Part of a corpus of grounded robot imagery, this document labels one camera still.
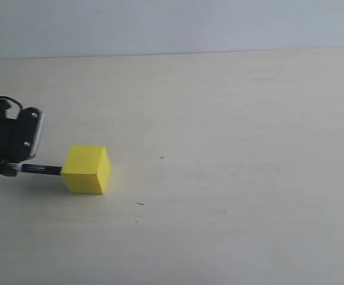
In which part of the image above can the black and white marker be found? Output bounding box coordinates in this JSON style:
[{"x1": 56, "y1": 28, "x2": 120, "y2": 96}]
[{"x1": 8, "y1": 163, "x2": 62, "y2": 176}]

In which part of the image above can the yellow foam cube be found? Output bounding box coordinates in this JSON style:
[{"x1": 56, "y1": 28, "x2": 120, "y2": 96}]
[{"x1": 61, "y1": 145, "x2": 111, "y2": 195}]

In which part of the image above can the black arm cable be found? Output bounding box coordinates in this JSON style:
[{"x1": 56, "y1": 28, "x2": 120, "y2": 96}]
[{"x1": 0, "y1": 95, "x2": 24, "y2": 115}]

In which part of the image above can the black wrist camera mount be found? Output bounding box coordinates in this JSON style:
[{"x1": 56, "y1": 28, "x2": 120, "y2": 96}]
[{"x1": 8, "y1": 107, "x2": 44, "y2": 163}]

